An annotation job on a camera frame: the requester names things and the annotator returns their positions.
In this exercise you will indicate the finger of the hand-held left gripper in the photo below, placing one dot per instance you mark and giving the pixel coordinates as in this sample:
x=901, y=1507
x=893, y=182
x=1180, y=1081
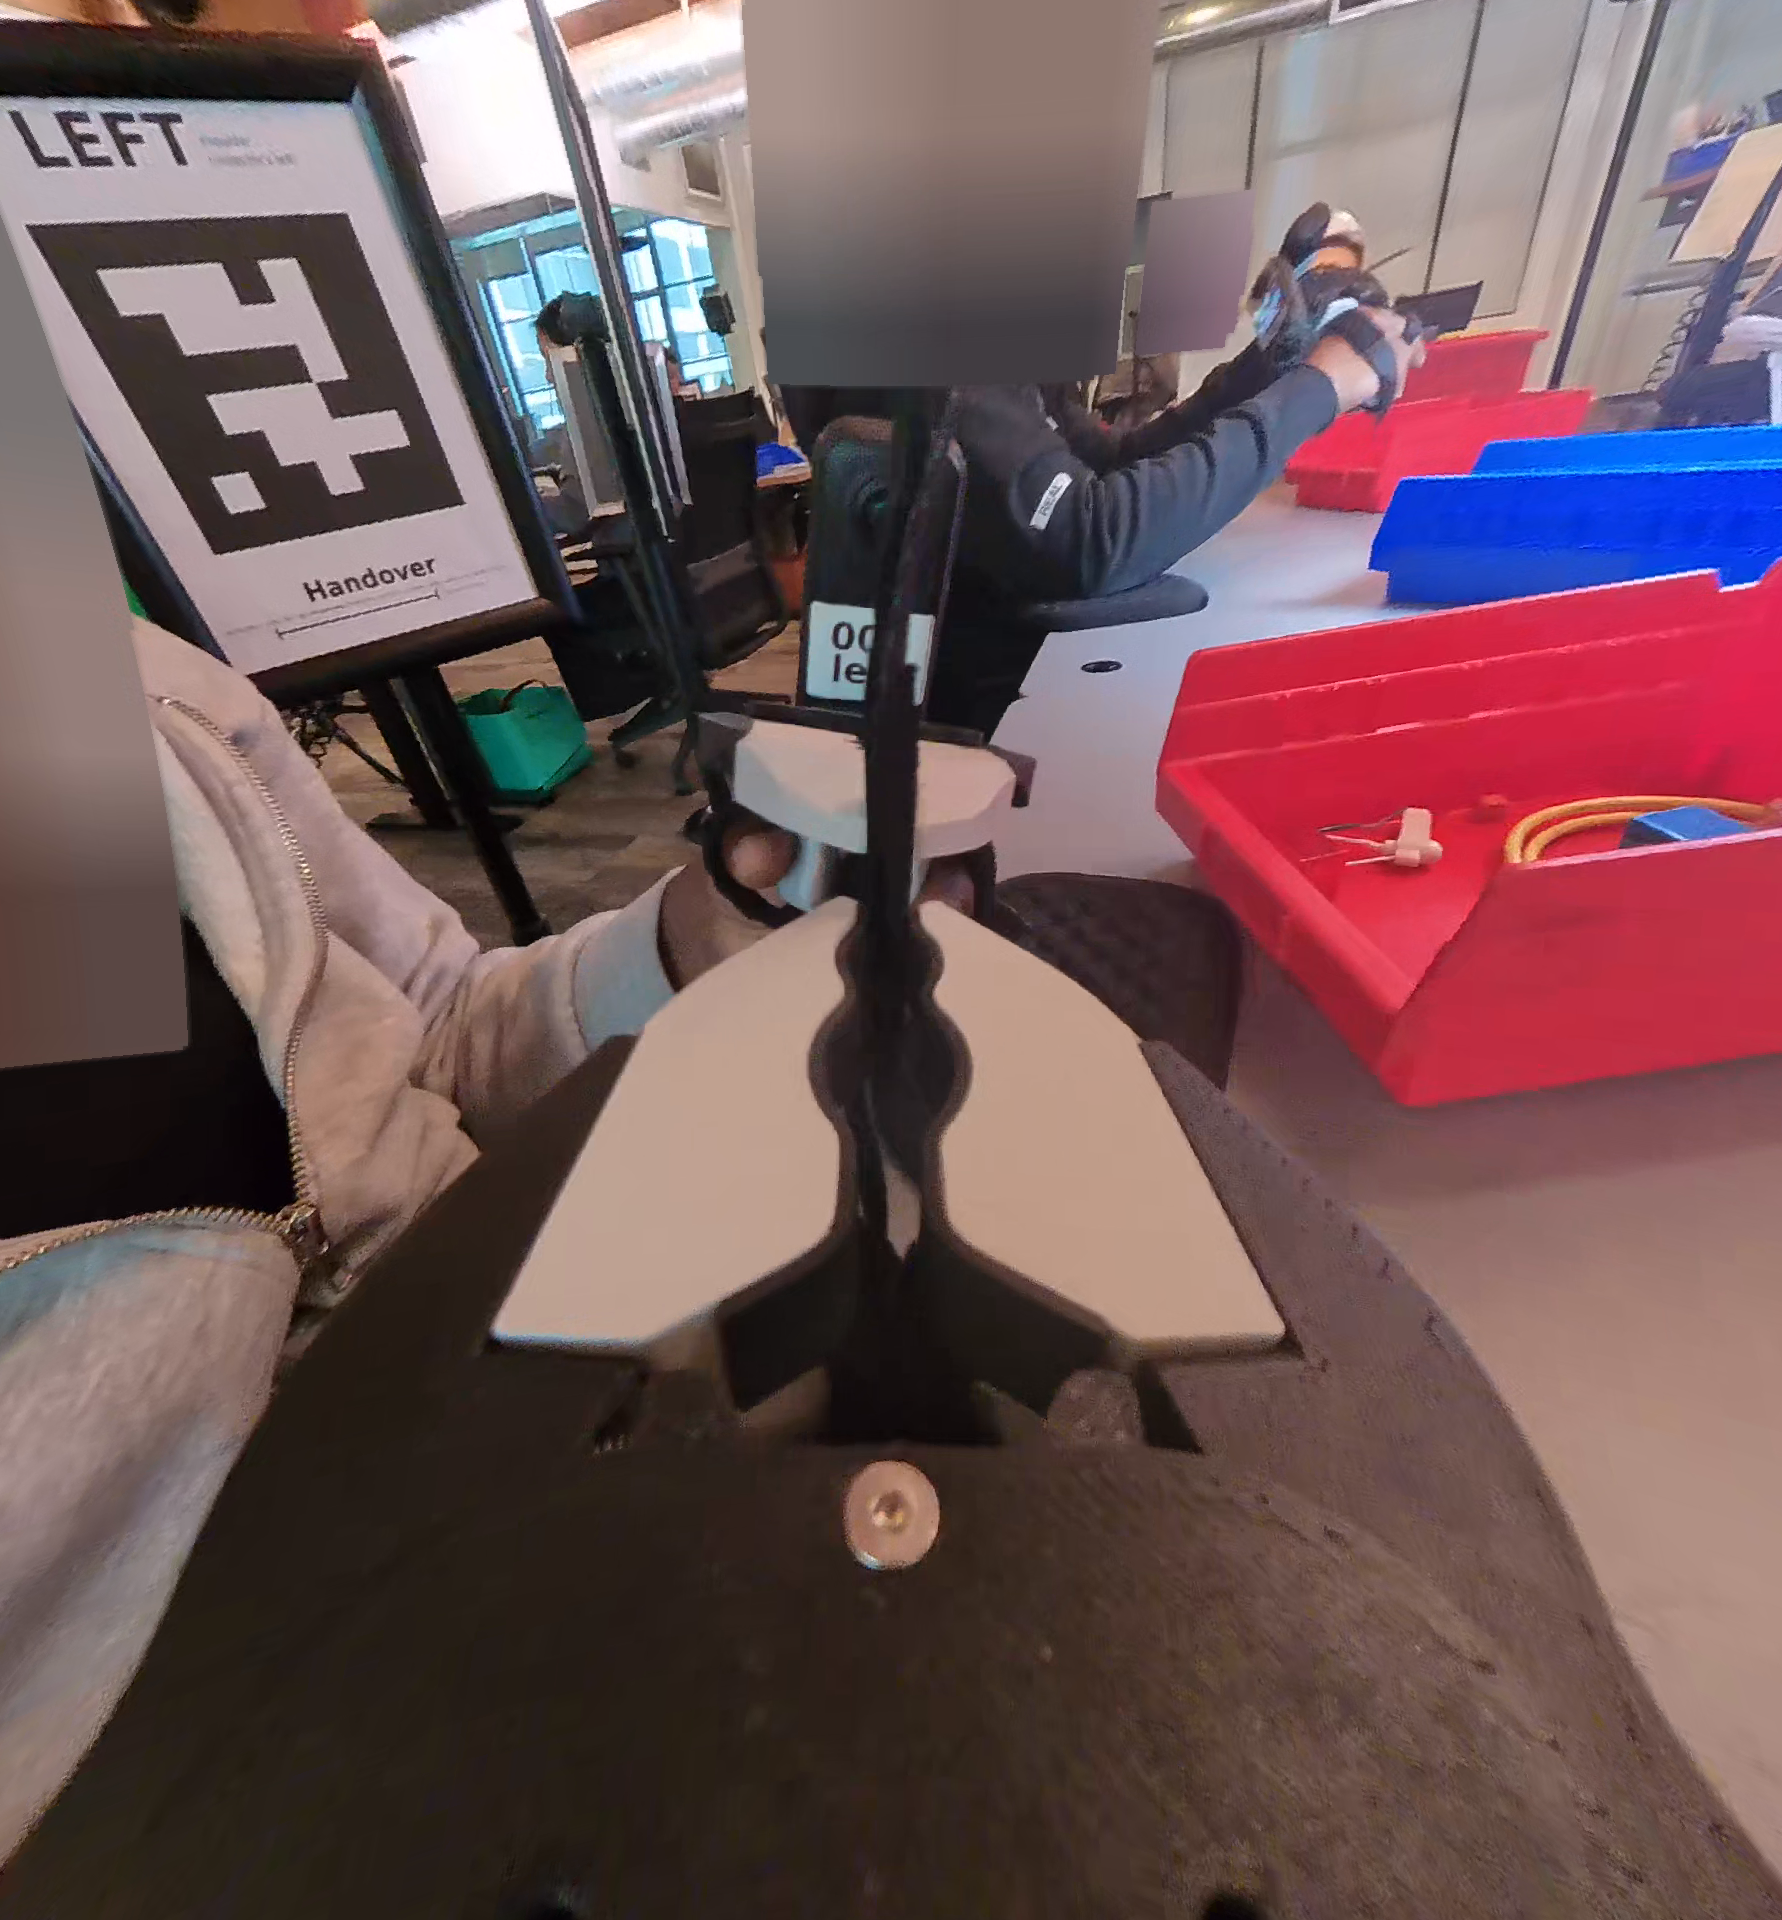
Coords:
x=967, y=792
x=798, y=790

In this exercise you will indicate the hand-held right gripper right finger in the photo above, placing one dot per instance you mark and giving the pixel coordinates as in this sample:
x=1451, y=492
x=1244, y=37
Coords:
x=1085, y=1186

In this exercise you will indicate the person's left forearm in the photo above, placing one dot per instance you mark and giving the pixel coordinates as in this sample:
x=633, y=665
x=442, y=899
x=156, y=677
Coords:
x=557, y=992

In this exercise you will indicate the black mesh wrist rest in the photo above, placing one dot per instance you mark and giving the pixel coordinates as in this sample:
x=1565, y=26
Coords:
x=1132, y=964

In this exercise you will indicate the black framed marker sign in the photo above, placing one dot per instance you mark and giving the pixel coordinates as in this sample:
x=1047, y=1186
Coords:
x=381, y=448

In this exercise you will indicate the person's black shirt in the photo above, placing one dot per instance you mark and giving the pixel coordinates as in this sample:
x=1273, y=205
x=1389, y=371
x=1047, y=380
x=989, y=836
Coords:
x=84, y=1138

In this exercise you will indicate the blue storage bin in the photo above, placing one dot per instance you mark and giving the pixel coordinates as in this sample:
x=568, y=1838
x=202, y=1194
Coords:
x=1580, y=526

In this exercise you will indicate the green plastic bin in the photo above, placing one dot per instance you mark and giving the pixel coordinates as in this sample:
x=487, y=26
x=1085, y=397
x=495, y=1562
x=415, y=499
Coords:
x=527, y=740

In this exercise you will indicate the black tripod stand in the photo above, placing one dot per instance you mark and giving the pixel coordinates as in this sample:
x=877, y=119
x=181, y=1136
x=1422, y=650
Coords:
x=598, y=298

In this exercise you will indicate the grey desk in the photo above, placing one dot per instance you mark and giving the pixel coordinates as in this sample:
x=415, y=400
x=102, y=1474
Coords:
x=1580, y=1352

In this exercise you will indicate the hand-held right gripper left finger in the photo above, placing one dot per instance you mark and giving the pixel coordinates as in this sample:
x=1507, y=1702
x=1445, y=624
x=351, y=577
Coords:
x=700, y=1170

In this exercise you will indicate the person's left hand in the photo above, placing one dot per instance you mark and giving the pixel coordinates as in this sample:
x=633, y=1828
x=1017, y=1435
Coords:
x=725, y=914

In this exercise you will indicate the red storage bin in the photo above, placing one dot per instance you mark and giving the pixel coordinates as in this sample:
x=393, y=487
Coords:
x=1435, y=444
x=1553, y=992

